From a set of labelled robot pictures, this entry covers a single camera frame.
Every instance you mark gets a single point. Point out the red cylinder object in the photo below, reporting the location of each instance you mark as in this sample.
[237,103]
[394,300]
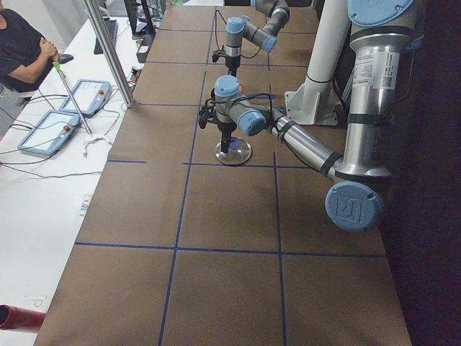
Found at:
[21,320]

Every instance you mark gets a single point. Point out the dark blue saucepan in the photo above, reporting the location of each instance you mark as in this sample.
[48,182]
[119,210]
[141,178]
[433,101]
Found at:
[265,99]

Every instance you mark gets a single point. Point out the white mounting post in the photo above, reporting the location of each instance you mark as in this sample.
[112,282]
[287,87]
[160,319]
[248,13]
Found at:
[313,103]

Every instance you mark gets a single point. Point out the person's hand on mouse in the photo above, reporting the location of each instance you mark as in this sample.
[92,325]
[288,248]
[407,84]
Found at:
[48,49]

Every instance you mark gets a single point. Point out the aluminium frame post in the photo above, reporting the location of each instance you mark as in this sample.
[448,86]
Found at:
[109,51]

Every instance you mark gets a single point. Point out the thin metal rod stand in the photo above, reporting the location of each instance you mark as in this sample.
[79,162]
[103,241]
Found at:
[91,137]

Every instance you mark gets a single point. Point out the black computer mouse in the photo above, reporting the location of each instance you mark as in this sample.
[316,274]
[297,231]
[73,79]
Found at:
[64,58]

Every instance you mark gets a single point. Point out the glass pot lid blue knob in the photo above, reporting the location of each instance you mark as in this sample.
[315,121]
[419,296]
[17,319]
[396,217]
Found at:
[239,152]

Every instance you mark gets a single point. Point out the black monitor stand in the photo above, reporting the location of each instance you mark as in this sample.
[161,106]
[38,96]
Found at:
[139,28]

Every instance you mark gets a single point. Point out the far teach pendant tablet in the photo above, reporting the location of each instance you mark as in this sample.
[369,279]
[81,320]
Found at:
[91,95]

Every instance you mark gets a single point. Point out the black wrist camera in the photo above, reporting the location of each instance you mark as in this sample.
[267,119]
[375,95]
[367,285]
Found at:
[217,54]
[206,115]

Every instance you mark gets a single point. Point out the near teach pendant tablet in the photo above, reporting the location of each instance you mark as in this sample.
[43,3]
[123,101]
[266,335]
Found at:
[50,133]

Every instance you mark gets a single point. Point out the teach pendant tablet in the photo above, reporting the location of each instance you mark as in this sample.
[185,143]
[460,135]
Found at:
[91,95]
[50,133]

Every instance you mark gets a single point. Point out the person in black shirt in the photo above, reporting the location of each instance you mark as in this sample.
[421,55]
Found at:
[22,67]

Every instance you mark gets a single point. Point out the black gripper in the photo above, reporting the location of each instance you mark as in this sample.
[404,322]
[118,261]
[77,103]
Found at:
[226,129]
[231,62]

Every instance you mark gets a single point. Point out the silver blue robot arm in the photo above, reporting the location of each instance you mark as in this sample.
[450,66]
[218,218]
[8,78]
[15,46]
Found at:
[242,27]
[379,33]

